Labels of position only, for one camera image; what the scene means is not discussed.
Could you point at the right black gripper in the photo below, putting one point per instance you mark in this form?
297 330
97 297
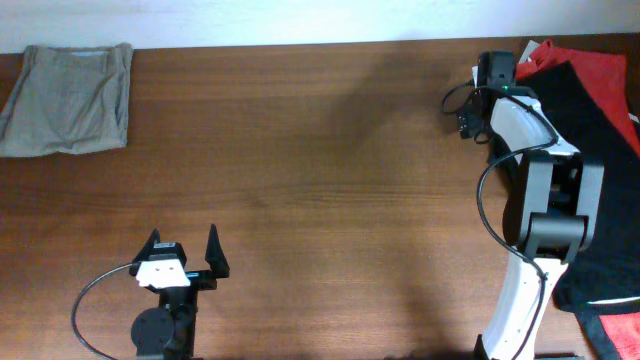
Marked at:
468 124

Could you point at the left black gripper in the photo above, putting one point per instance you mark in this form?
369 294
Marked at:
218 265

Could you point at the black shorts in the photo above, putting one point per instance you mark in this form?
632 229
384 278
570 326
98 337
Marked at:
608 270

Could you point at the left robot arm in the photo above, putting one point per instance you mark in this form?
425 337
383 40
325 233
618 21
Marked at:
167 331

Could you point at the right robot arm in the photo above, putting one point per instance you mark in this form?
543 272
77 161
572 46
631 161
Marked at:
551 210

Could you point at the white paper tag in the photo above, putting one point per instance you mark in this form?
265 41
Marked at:
530 47

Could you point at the red printed t-shirt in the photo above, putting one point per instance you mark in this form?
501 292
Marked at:
603 76

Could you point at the folded khaki shorts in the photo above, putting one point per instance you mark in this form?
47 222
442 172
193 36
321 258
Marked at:
68 100

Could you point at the black garment under t-shirt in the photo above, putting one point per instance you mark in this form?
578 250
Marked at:
612 329

